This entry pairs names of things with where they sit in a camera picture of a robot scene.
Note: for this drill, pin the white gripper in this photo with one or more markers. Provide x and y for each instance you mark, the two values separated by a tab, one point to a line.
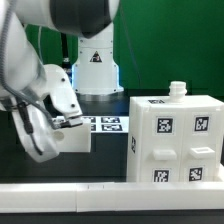
35	133

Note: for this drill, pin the white cabinet block with hole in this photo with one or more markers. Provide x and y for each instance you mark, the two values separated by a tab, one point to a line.
74	140

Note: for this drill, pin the white cabinet body box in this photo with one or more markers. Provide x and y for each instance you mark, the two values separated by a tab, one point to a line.
177	99

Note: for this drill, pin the small white cabinet panel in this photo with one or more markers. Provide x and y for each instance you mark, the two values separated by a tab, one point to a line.
202	141

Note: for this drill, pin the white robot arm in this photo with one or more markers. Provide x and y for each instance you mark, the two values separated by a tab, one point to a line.
40	96

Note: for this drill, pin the white marker sheet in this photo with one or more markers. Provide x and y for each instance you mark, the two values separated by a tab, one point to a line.
104	124

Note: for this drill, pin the white front fence bar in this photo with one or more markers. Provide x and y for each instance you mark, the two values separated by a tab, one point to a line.
94	197

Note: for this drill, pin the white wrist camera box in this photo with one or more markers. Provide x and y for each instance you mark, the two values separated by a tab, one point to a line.
62	95

